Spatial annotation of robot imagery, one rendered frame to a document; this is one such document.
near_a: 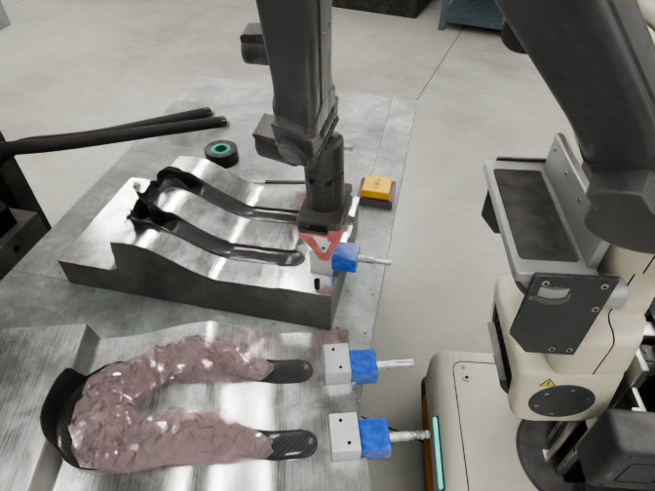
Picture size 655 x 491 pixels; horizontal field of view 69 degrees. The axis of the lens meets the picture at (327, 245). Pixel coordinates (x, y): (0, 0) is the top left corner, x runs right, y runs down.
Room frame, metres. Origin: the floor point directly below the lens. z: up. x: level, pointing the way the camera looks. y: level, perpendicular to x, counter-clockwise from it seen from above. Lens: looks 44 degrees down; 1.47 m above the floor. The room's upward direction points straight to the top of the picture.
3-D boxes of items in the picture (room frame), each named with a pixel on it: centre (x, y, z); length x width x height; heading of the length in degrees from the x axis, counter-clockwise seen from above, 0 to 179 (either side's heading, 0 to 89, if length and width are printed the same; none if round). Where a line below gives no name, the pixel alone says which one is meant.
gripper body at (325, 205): (0.57, 0.00, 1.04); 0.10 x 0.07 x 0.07; 168
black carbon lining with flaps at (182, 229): (0.66, 0.20, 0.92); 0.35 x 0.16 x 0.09; 77
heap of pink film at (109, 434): (0.31, 0.20, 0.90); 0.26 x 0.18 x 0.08; 95
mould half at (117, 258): (0.67, 0.21, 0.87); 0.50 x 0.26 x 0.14; 77
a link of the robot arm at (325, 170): (0.57, 0.01, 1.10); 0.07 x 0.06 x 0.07; 59
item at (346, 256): (0.56, -0.04, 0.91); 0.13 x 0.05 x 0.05; 77
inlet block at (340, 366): (0.39, -0.06, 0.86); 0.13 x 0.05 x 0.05; 95
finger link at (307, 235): (0.56, 0.00, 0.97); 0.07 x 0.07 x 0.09; 77
